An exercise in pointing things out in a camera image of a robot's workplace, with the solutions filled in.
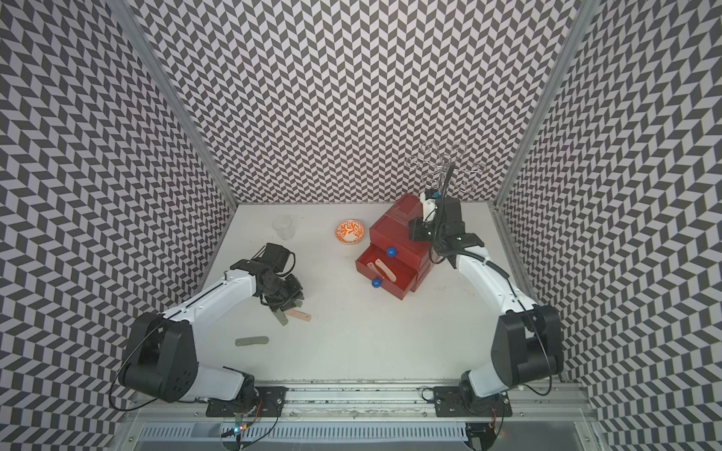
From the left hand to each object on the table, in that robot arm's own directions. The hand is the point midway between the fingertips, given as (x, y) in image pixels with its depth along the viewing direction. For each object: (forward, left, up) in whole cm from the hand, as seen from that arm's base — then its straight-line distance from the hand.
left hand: (302, 300), depth 86 cm
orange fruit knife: (+10, -26, +2) cm, 28 cm away
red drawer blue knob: (+9, -28, +13) cm, 32 cm away
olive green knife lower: (-11, +14, -4) cm, 18 cm away
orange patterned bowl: (+29, -13, -2) cm, 31 cm away
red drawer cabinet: (+10, -28, +7) cm, 31 cm away
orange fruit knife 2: (+11, -22, +2) cm, 24 cm away
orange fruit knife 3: (-2, +2, -6) cm, 7 cm away
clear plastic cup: (+34, +14, -5) cm, 37 cm away
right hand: (+17, -34, +14) cm, 41 cm away
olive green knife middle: (-2, +8, -6) cm, 10 cm away
